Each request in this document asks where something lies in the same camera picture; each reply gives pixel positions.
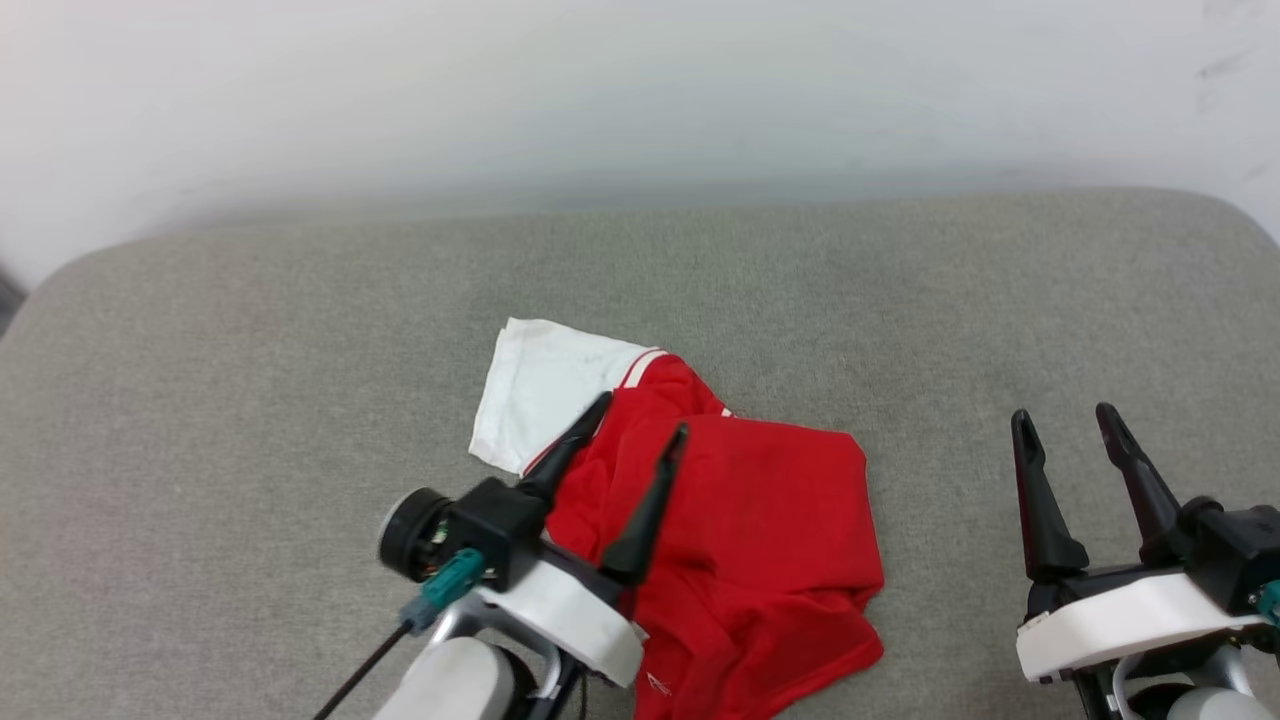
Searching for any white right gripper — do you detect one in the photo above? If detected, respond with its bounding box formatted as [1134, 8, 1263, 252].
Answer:
[1010, 402, 1269, 686]

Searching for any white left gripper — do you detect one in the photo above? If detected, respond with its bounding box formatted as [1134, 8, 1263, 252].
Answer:
[475, 392, 691, 690]

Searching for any red and white garment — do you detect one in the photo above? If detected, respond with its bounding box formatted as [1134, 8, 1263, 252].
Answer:
[468, 317, 886, 720]

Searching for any grey fabric sofa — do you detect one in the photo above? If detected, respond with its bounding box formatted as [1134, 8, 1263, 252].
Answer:
[0, 188, 1280, 720]

